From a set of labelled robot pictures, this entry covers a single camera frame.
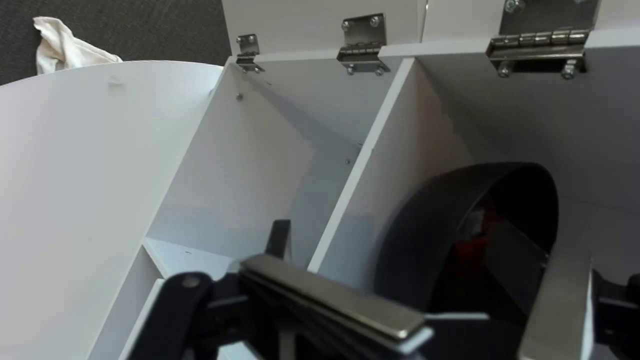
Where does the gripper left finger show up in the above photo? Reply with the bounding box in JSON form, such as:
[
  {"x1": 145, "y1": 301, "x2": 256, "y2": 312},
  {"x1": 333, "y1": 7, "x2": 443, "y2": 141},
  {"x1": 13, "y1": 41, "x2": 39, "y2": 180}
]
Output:
[{"x1": 241, "y1": 255, "x2": 435, "y2": 356}]

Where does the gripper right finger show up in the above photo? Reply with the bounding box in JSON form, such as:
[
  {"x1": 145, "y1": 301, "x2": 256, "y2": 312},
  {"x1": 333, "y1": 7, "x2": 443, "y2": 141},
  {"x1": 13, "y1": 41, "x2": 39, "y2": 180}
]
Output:
[{"x1": 518, "y1": 248, "x2": 595, "y2": 360}]

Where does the black bowl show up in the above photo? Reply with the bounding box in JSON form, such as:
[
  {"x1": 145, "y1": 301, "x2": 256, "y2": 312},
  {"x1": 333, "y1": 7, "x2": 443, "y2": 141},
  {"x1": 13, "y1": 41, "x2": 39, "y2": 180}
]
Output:
[{"x1": 374, "y1": 162, "x2": 561, "y2": 360}]

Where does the orange block in bowl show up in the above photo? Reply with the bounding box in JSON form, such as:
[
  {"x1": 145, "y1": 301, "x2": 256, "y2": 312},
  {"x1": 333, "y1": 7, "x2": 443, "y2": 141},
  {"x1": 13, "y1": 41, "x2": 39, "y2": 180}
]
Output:
[{"x1": 455, "y1": 213, "x2": 500, "y2": 263}]

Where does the white toy kitchen cabinet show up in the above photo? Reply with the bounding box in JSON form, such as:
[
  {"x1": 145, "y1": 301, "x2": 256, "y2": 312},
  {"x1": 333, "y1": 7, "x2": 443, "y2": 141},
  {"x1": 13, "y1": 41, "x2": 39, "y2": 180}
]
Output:
[{"x1": 89, "y1": 0, "x2": 640, "y2": 360}]

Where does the round white table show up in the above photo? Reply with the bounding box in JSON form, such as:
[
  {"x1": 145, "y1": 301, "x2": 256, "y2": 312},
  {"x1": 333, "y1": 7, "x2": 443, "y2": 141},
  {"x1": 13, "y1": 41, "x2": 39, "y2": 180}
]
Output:
[{"x1": 0, "y1": 61, "x2": 223, "y2": 360}]

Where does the white crumpled cloth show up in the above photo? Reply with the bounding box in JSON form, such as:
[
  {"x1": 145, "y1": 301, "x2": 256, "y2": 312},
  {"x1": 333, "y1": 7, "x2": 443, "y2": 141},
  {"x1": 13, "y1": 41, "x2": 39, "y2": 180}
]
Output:
[{"x1": 33, "y1": 16, "x2": 122, "y2": 74}]

